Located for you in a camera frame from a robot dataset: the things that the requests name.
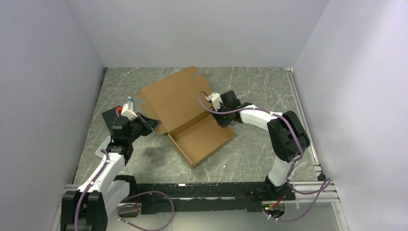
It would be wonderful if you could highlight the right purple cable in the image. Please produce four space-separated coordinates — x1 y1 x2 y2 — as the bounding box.
198 91 332 223

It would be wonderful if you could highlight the brown cardboard box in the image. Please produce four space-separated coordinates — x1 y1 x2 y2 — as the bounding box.
137 66 235 168

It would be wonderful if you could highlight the green white glue stick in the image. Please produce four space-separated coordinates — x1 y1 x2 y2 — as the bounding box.
127 96 134 108

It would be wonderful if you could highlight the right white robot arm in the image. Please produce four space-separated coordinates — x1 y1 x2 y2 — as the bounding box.
206 90 310 200

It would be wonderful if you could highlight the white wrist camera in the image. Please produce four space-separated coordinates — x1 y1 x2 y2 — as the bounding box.
115 103 138 120
206 92 223 111

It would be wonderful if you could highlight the left black rectangular pad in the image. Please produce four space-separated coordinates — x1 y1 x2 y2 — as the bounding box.
102 107 123 138

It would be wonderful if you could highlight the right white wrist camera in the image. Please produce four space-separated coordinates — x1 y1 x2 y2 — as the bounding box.
206 92 223 111

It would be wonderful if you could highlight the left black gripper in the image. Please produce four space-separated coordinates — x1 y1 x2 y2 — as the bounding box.
127 112 161 143

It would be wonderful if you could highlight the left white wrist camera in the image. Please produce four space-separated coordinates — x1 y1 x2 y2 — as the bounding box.
115 103 138 120

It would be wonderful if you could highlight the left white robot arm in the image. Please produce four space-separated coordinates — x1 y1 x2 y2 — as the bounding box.
60 107 160 231

